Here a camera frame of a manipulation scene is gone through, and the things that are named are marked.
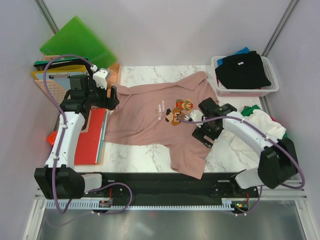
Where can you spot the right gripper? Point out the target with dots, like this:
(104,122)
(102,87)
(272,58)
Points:
(199,133)

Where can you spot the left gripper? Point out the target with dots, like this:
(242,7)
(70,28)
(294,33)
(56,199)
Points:
(109,103)

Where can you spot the white t shirt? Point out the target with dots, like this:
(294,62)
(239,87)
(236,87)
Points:
(250,135)

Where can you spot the pink t shirt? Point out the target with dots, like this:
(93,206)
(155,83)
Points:
(148,114)

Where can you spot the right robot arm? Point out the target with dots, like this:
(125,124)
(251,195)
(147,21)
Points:
(277,157)

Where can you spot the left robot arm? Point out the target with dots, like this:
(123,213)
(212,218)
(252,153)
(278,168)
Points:
(58,179)

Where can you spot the orange desk organizer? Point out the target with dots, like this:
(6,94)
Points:
(114,78)

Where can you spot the yellow folder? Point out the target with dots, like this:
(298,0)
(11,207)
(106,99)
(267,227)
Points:
(50,70)

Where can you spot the green t shirt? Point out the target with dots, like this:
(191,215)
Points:
(249,110)

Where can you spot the red folder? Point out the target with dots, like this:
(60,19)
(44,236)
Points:
(90,141)

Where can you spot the black folder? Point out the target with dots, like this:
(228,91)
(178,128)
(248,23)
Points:
(60,63)

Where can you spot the blue clipboard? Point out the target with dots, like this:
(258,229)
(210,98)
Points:
(60,78)

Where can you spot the brown book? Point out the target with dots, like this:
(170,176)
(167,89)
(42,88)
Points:
(57,124)

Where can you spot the red cube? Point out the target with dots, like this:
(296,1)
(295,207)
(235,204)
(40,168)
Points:
(52,138)

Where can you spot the black t shirt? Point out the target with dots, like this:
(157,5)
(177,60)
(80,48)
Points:
(243,71)

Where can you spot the green plastic folder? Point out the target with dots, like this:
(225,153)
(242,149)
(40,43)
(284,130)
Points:
(76,38)

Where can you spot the white laundry basket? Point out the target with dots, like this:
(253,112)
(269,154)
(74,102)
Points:
(261,92)

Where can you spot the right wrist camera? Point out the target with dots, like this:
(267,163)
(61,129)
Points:
(197,116)

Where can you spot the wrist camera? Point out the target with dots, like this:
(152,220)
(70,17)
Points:
(101,78)
(197,116)

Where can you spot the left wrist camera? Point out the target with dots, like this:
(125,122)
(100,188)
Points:
(101,78)

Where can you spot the white cable duct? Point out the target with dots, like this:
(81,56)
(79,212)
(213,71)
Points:
(90,203)

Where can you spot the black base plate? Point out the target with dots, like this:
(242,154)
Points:
(108,178)

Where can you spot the aluminium frame rail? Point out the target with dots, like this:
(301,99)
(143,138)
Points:
(287,192)

